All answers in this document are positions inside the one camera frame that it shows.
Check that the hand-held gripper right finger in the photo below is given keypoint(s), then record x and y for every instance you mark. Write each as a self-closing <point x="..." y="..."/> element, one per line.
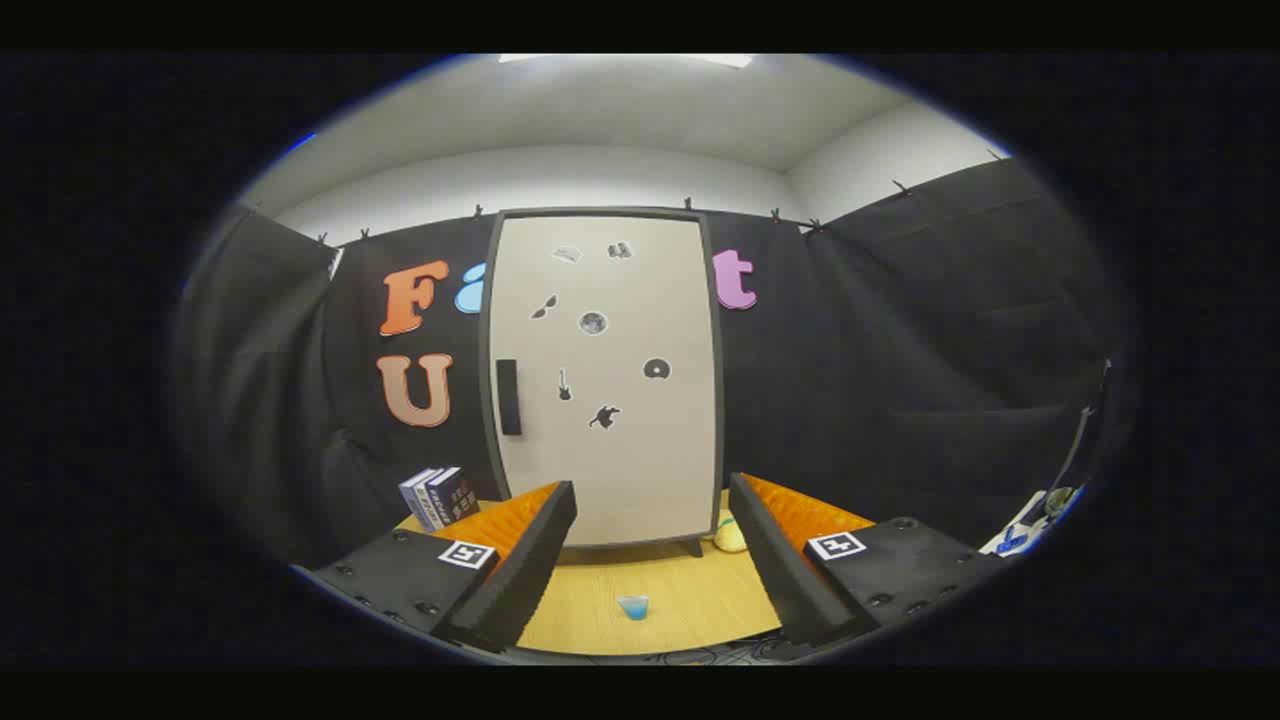
<point x="770" y="560"/>

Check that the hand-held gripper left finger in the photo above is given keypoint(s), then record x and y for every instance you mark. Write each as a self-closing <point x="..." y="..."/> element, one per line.
<point x="535" y="560"/>

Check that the blue and white cosmetic tube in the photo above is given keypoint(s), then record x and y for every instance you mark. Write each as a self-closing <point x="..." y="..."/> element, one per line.
<point x="633" y="607"/>

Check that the beige cabinet door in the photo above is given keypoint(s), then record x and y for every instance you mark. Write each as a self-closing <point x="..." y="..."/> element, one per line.
<point x="620" y="460"/>

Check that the yellow plush toy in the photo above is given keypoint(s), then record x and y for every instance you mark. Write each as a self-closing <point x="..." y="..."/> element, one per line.
<point x="730" y="537"/>

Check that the dark blue book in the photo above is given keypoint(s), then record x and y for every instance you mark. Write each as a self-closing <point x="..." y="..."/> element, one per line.
<point x="462" y="497"/>

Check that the white spine book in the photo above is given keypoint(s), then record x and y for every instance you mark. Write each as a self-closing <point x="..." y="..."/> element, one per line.
<point x="432" y="497"/>

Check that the white and blue object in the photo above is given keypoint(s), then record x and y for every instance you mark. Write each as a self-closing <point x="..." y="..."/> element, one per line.
<point x="1015" y="535"/>

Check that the black backdrop cloth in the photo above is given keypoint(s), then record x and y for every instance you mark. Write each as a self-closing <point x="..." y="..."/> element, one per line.
<point x="900" y="350"/>

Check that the dark grey cabinet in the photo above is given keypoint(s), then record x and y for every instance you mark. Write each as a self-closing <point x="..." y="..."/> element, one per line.
<point x="488" y="300"/>

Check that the white paper tag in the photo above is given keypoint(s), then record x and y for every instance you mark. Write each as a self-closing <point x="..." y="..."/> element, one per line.
<point x="335" y="262"/>

